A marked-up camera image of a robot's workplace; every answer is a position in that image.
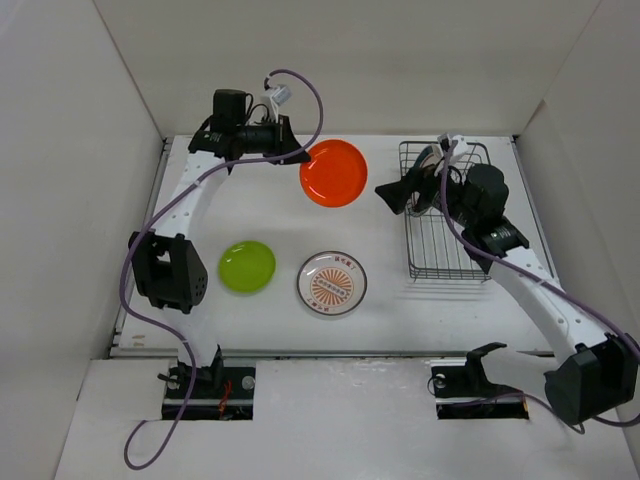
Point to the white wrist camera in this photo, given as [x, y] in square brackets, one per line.
[453, 148]
[275, 96]

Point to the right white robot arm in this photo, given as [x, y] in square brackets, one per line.
[597, 363]

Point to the sunburst patterned white plate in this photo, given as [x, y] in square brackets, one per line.
[331, 283]

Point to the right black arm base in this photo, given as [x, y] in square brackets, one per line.
[461, 395]

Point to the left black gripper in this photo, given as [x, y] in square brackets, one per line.
[284, 142]

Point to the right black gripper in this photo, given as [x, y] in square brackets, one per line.
[396, 194]

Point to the teal rimmed white plate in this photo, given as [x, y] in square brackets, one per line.
[427, 160]

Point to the wire dish rack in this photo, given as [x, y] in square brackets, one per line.
[433, 250]

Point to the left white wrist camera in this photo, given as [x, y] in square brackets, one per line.
[275, 96]

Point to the green plate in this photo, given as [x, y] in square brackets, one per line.
[247, 267]

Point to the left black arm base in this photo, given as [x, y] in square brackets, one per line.
[230, 397]

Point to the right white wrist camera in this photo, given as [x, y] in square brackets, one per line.
[453, 148]

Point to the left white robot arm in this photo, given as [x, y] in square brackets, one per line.
[168, 271]

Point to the orange plate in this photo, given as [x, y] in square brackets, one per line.
[336, 174]

